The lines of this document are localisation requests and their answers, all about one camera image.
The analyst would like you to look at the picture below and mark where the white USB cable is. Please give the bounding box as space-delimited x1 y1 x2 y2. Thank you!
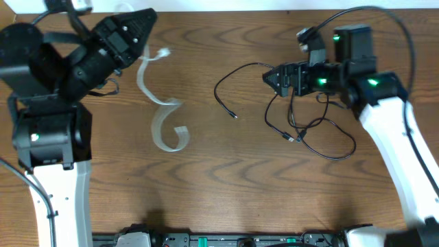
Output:
136 44 191 153

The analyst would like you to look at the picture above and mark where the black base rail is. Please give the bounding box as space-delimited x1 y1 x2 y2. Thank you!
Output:
92 224 347 247

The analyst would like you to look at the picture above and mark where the cardboard panel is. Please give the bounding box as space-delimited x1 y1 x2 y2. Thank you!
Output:
0 0 16 29

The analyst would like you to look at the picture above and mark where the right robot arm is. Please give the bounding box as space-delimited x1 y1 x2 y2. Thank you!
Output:
263 24 438 246

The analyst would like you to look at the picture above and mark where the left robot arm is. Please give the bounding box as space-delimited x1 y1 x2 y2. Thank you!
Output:
1 1 157 246

